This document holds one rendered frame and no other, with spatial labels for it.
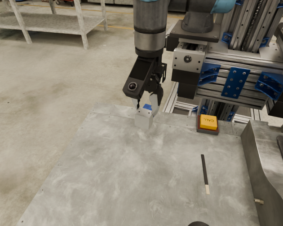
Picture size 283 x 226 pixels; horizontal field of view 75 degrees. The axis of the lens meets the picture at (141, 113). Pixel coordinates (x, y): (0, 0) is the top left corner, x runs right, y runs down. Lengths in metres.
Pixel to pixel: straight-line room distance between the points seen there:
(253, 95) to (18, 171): 1.75
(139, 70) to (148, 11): 0.13
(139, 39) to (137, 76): 0.08
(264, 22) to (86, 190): 1.01
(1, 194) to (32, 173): 0.23
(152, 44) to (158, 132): 0.39
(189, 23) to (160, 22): 0.54
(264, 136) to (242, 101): 0.46
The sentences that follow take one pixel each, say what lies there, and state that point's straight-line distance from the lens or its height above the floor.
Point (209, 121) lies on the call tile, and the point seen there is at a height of 0.84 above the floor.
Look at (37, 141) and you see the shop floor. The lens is 1.97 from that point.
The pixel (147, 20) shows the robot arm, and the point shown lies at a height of 1.23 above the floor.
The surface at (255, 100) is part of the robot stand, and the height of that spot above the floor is 0.73.
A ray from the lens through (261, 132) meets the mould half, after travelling 0.72.
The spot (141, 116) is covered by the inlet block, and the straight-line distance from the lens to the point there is 0.56.
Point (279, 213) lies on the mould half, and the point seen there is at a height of 0.90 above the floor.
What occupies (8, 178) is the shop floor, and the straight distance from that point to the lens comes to 1.83.
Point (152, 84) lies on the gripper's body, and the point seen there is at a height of 1.07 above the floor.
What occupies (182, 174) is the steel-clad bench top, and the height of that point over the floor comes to 0.80.
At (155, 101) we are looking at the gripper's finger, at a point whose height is 1.01.
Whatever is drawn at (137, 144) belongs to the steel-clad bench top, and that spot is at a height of 0.80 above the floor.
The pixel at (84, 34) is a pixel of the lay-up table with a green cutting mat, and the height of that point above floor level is 0.25.
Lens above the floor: 1.34
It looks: 43 degrees down
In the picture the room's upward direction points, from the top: straight up
